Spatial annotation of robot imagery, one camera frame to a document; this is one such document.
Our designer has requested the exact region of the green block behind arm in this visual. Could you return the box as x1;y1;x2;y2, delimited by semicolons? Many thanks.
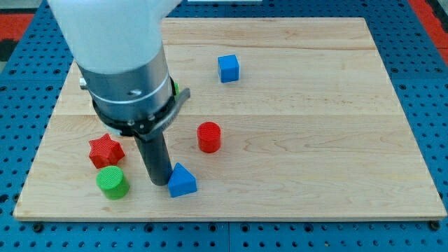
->
174;82;179;97

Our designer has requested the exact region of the blue cube block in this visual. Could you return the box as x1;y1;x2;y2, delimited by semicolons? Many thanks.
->
217;55;240;83

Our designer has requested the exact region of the red star block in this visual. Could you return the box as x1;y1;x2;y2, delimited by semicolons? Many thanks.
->
89;134;125;169

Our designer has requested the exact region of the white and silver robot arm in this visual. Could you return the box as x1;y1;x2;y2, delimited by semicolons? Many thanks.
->
48;0;190;140

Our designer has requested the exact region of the red cylinder block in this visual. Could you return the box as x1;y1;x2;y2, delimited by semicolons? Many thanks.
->
197;121;221;153

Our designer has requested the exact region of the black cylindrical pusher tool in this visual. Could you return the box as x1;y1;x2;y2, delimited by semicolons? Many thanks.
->
134;134;173;186

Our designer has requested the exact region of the blue triangle block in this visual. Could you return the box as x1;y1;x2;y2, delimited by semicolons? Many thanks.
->
168;162;197;197

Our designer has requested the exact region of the green cylinder block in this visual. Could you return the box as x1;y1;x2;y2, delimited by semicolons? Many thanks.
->
96;165;130;200

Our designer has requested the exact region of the wooden board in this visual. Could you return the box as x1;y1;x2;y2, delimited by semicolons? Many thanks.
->
13;17;447;222

